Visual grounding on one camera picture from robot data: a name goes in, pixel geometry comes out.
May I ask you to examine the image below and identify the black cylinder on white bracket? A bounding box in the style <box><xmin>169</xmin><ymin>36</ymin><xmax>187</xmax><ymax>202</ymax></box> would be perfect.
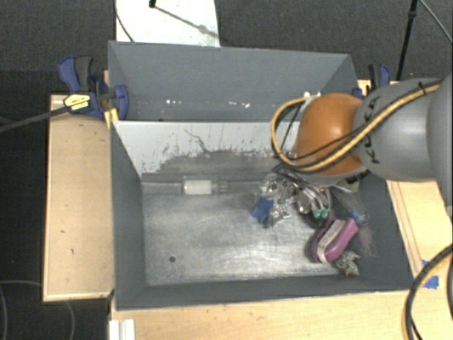
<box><xmin>332</xmin><ymin>174</ymin><xmax>367</xmax><ymax>194</ymax></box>

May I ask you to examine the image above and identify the blue flat block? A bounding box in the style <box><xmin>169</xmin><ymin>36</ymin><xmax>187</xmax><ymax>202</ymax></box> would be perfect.
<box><xmin>251</xmin><ymin>197</ymin><xmax>275</xmax><ymax>226</ymax></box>

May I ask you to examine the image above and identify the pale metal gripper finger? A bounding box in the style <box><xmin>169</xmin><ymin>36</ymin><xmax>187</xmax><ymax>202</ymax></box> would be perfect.
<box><xmin>267</xmin><ymin>203</ymin><xmax>294</xmax><ymax>227</ymax></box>
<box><xmin>260</xmin><ymin>175</ymin><xmax>286</xmax><ymax>200</ymax></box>

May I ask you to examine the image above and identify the pale wood board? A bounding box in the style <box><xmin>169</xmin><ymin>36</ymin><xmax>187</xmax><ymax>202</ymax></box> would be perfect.
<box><xmin>42</xmin><ymin>92</ymin><xmax>116</xmax><ymax>302</ymax></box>

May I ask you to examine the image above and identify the grey and tan toy animal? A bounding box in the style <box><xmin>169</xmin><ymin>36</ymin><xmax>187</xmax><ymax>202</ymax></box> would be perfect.
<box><xmin>333</xmin><ymin>250</ymin><xmax>362</xmax><ymax>276</ymax></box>

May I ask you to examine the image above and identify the grey metal bin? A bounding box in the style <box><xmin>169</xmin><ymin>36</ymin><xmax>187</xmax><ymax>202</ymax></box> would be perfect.
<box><xmin>107</xmin><ymin>40</ymin><xmax>415</xmax><ymax>310</ymax></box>

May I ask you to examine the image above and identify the purple and grey pouch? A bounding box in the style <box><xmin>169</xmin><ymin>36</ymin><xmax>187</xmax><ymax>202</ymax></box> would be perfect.
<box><xmin>309</xmin><ymin>217</ymin><xmax>360</xmax><ymax>264</ymax></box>

